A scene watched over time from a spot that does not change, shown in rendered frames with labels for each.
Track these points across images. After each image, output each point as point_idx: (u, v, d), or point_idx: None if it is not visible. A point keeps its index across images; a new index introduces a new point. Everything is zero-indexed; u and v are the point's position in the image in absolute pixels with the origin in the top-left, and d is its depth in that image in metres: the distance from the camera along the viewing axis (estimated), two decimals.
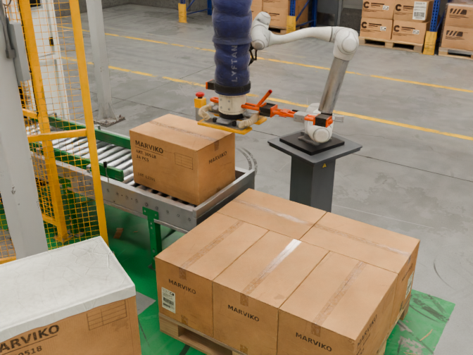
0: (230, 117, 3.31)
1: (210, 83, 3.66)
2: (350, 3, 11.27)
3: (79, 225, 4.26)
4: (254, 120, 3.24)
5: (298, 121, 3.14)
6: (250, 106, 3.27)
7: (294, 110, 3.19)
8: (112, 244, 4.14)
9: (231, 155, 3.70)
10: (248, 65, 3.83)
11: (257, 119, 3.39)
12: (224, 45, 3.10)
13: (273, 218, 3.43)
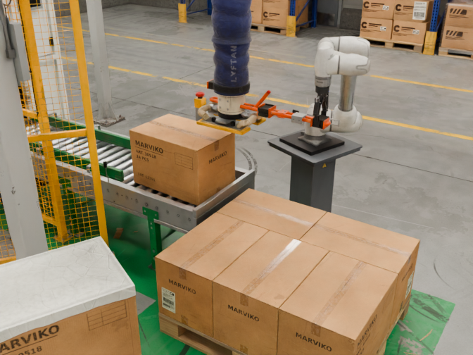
0: (229, 117, 3.32)
1: (211, 82, 3.67)
2: (350, 3, 11.27)
3: (79, 225, 4.26)
4: (252, 120, 3.24)
5: (295, 122, 3.13)
6: (248, 107, 3.27)
7: (294, 110, 3.20)
8: (112, 244, 4.14)
9: (231, 155, 3.70)
10: (315, 125, 3.05)
11: (257, 120, 3.40)
12: (223, 45, 3.11)
13: (273, 218, 3.43)
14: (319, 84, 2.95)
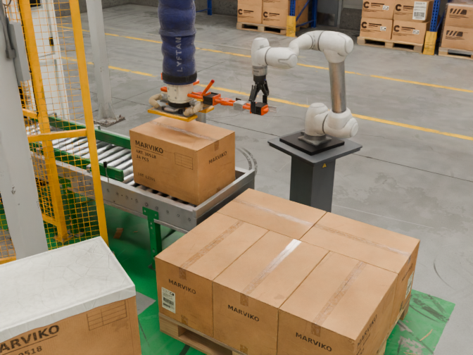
0: (177, 105, 3.51)
1: None
2: (350, 3, 11.27)
3: (79, 225, 4.26)
4: (198, 108, 3.44)
5: (236, 109, 3.33)
6: (195, 96, 3.47)
7: (237, 98, 3.40)
8: (112, 244, 4.14)
9: (231, 155, 3.70)
10: (252, 110, 3.23)
11: (205, 108, 3.59)
12: (168, 36, 3.30)
13: (273, 218, 3.43)
14: (256, 73, 3.15)
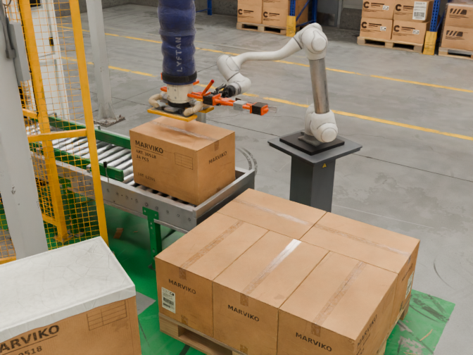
0: (177, 105, 3.52)
1: None
2: (350, 3, 11.27)
3: (79, 225, 4.26)
4: (198, 108, 3.44)
5: (236, 109, 3.33)
6: (195, 95, 3.47)
7: (237, 98, 3.40)
8: (112, 244, 4.14)
9: (231, 155, 3.70)
10: None
11: (205, 108, 3.59)
12: (168, 36, 3.31)
13: (273, 218, 3.43)
14: (231, 96, 3.62)
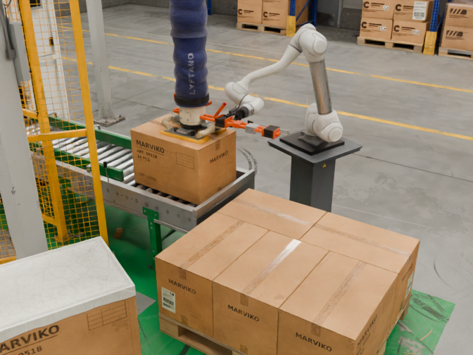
0: (189, 127, 3.53)
1: None
2: (350, 3, 11.27)
3: (79, 225, 4.26)
4: (210, 130, 3.44)
5: (248, 132, 3.33)
6: (207, 117, 3.48)
7: (249, 121, 3.40)
8: (112, 244, 4.14)
9: (232, 154, 3.69)
10: None
11: (217, 129, 3.60)
12: (181, 60, 3.32)
13: (273, 218, 3.43)
14: (244, 117, 3.62)
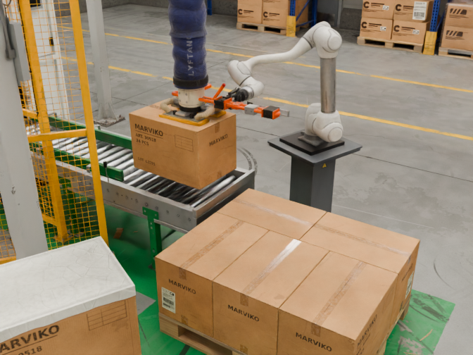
0: (188, 110, 3.47)
1: None
2: (350, 3, 11.27)
3: (79, 225, 4.26)
4: (209, 112, 3.39)
5: (248, 113, 3.27)
6: (206, 99, 3.42)
7: (248, 102, 3.34)
8: (112, 244, 4.14)
9: (232, 138, 3.64)
10: None
11: (216, 113, 3.55)
12: (179, 40, 3.27)
13: (273, 218, 3.43)
14: (244, 100, 3.57)
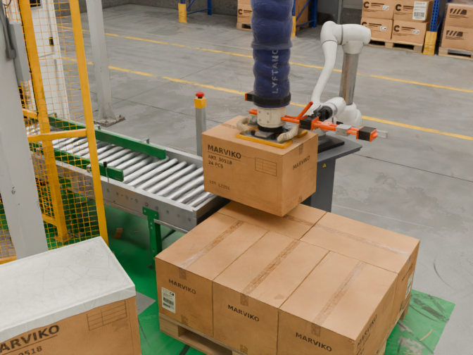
0: (269, 129, 3.19)
1: (250, 94, 3.55)
2: (350, 3, 11.27)
3: (79, 225, 4.26)
4: (293, 132, 3.10)
5: (340, 134, 2.98)
6: (290, 119, 3.14)
7: (338, 122, 3.05)
8: (112, 244, 4.14)
9: (314, 159, 3.35)
10: (310, 127, 3.09)
11: (298, 132, 3.26)
12: (264, 55, 2.98)
13: (273, 218, 3.43)
14: None
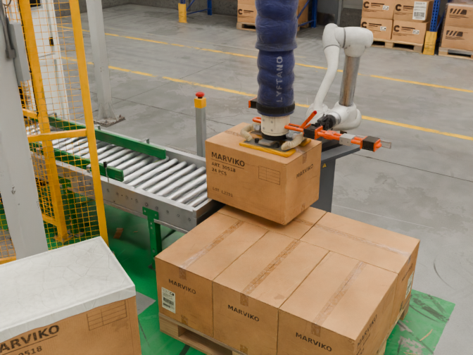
0: (273, 138, 3.20)
1: (253, 101, 3.56)
2: (350, 3, 11.27)
3: (79, 225, 4.26)
4: (298, 141, 3.11)
5: (343, 144, 2.99)
6: (293, 127, 3.14)
7: (342, 132, 3.06)
8: (112, 244, 4.14)
9: (317, 167, 3.35)
10: None
11: (302, 140, 3.26)
12: (269, 65, 2.99)
13: None
14: None
